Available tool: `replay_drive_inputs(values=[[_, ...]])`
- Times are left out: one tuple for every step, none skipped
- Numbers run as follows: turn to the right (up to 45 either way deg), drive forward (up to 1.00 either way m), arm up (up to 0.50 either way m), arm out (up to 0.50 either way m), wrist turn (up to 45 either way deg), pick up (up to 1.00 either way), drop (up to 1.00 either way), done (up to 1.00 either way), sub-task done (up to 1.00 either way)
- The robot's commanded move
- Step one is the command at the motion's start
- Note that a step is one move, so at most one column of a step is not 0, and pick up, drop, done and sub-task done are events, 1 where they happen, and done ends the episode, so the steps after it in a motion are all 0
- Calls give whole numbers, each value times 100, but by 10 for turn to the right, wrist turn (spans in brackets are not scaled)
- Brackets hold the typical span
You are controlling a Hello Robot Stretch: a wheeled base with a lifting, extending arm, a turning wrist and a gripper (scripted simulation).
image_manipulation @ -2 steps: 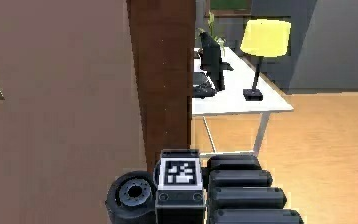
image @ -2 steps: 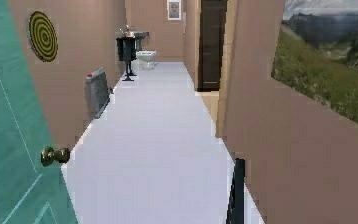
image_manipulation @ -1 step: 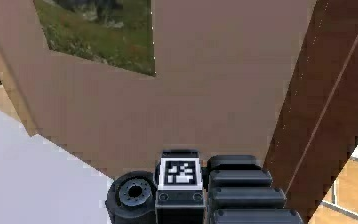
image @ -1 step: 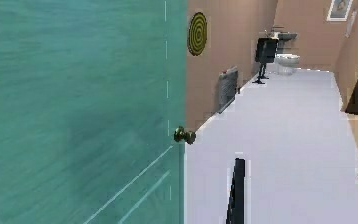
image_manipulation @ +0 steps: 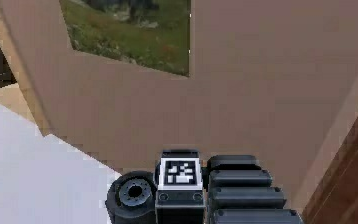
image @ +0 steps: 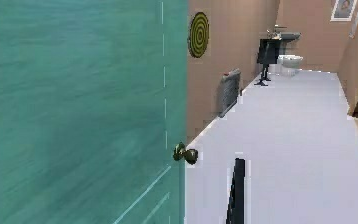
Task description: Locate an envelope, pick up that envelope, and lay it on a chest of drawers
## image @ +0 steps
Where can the white toilet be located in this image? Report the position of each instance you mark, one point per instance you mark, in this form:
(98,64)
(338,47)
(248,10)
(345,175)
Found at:
(289,63)

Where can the grey wall sink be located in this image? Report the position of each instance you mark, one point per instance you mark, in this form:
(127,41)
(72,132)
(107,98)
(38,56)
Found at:
(283,35)

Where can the yellow black round dartboard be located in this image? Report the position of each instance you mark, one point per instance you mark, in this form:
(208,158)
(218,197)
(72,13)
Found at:
(198,34)

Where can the white framed portrait picture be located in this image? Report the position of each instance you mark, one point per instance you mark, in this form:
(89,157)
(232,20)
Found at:
(343,9)

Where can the black flat upright panel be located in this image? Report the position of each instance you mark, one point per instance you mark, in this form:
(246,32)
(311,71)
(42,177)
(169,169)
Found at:
(237,193)

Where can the dark brass door knob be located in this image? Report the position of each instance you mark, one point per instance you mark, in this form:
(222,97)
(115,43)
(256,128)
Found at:
(185,154)

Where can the teal room door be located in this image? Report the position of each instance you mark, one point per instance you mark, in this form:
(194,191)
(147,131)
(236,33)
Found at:
(77,110)

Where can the black towel stand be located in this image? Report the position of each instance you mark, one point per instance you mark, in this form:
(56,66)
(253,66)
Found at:
(266,55)

